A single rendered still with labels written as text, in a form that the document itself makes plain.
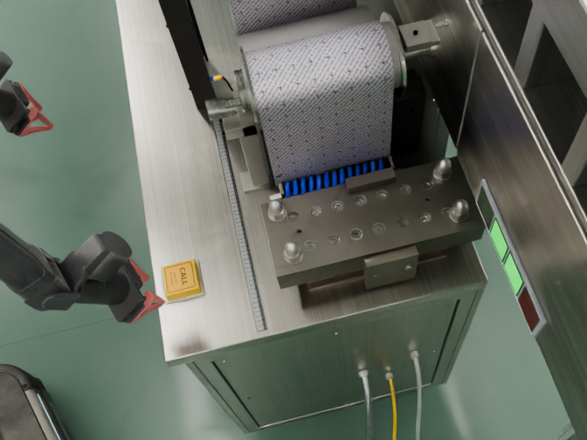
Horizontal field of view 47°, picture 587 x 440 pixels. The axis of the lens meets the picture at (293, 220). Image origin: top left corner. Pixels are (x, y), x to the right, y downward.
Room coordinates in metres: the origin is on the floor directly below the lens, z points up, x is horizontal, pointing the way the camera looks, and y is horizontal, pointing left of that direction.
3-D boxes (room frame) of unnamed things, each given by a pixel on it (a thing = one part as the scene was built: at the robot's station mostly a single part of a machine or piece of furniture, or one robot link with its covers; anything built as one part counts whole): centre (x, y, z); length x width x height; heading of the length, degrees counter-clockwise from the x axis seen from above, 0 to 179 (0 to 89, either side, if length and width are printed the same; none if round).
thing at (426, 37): (0.78, -0.27, 1.28); 0.06 x 0.05 x 0.02; 93
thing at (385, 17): (0.78, -0.23, 1.25); 0.15 x 0.01 x 0.15; 3
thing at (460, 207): (0.56, -0.31, 1.05); 0.04 x 0.04 x 0.04
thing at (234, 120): (0.80, 0.07, 1.05); 0.06 x 0.05 x 0.31; 93
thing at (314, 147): (0.71, -0.10, 1.11); 0.23 x 0.01 x 0.18; 93
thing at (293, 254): (0.54, 0.01, 1.05); 0.04 x 0.04 x 0.04
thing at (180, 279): (0.60, 0.25, 0.91); 0.07 x 0.07 x 0.02; 3
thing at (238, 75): (0.77, 0.04, 1.25); 0.07 x 0.02 x 0.07; 3
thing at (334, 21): (0.89, -0.09, 1.17); 0.26 x 0.12 x 0.12; 93
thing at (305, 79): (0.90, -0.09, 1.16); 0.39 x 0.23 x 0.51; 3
